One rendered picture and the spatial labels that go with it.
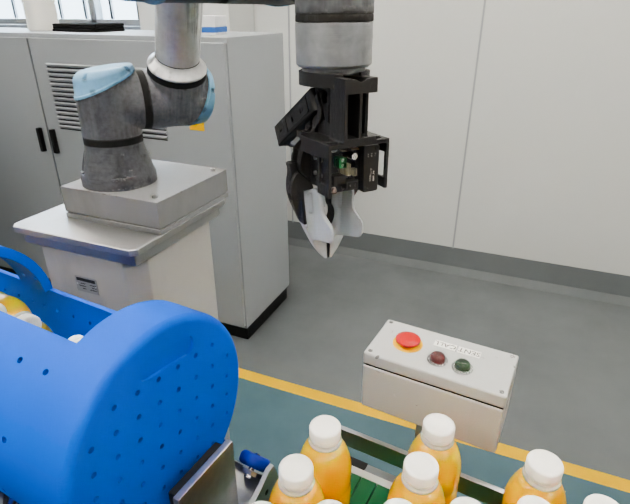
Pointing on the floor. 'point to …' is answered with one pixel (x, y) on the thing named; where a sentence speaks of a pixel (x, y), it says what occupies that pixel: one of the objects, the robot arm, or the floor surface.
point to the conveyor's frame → (371, 473)
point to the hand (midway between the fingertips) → (323, 244)
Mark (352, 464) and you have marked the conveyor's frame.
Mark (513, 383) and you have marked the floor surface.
